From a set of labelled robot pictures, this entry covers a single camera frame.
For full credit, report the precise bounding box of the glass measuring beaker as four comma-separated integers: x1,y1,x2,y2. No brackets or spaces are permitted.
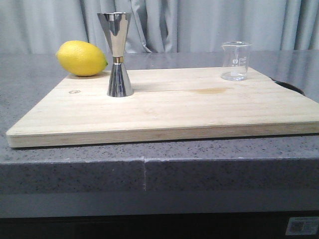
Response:
221,41,252,81

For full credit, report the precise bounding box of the steel double jigger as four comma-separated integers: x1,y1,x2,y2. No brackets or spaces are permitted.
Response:
97,12,133,97

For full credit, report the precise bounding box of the wooden cutting board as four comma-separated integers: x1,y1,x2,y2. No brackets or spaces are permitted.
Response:
6,67,319,148

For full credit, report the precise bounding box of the yellow lemon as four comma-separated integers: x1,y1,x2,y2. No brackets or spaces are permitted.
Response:
55,40,108,77

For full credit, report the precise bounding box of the white label sticker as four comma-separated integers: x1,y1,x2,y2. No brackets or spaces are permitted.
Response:
285,217,319,236

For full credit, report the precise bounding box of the black board handle strap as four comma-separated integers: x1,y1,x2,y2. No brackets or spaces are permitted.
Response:
273,77,308,98

